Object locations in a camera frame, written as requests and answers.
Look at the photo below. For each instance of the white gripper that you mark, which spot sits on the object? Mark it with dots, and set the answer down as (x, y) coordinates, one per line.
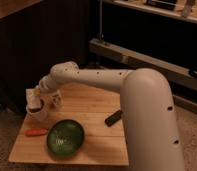
(41, 90)

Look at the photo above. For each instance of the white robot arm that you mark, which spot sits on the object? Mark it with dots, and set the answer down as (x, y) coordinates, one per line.
(148, 113)

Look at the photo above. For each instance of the orange carrot toy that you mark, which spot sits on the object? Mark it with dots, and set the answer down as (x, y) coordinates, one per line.
(36, 132)

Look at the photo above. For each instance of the green glass bowl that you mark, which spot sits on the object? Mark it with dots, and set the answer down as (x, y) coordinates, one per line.
(65, 138)

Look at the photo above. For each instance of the black remote control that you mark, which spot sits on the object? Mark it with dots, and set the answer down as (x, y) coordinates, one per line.
(112, 119)

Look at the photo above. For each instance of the wooden shelf with items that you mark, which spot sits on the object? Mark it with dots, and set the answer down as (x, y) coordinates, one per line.
(185, 10)

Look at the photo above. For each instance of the metal rail beam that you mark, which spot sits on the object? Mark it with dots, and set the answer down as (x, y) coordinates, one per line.
(134, 59)

